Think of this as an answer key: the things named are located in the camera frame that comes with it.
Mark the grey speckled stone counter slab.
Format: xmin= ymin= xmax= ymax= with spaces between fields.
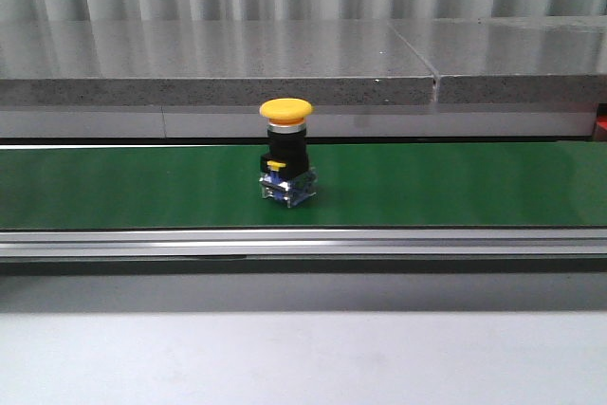
xmin=1 ymin=20 xmax=434 ymax=106

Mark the green conveyor belt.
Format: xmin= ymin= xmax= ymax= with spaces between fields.
xmin=1 ymin=141 xmax=606 ymax=230

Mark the aluminium conveyor side rail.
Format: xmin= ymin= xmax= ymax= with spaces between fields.
xmin=1 ymin=228 xmax=606 ymax=275

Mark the yellow mushroom button middle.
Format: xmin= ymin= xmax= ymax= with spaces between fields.
xmin=259 ymin=98 xmax=317 ymax=208

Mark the white cabinet panel under counter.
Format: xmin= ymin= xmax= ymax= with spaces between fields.
xmin=1 ymin=104 xmax=596 ymax=138

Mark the red plastic bin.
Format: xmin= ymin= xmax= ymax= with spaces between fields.
xmin=592 ymin=115 xmax=607 ymax=142

